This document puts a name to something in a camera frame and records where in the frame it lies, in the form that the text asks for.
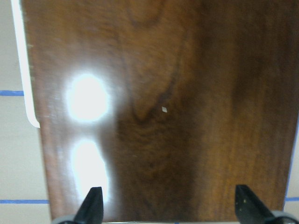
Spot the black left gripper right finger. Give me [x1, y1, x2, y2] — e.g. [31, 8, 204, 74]
[235, 185, 276, 224]

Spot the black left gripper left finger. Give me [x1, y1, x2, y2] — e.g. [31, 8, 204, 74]
[73, 187, 104, 224]

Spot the dark wooden drawer cabinet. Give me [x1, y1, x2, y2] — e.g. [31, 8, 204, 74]
[21, 0, 299, 222]

